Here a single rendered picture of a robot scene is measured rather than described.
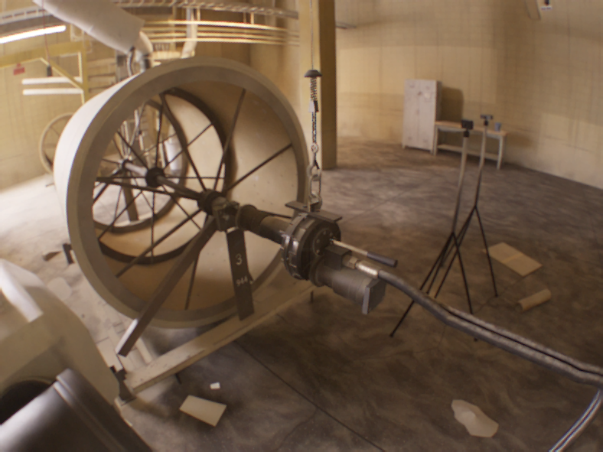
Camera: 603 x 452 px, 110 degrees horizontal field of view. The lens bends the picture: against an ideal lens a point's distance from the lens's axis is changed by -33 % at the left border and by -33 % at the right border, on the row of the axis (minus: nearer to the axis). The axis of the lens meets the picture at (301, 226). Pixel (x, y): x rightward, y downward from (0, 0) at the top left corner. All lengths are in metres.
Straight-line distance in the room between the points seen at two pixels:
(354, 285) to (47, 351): 1.00
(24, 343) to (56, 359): 0.03
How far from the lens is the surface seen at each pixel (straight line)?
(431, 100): 8.48
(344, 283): 1.16
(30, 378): 0.32
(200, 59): 1.79
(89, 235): 1.65
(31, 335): 0.32
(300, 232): 1.16
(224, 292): 2.40
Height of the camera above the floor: 1.52
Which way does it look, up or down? 24 degrees down
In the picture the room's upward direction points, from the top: 2 degrees counter-clockwise
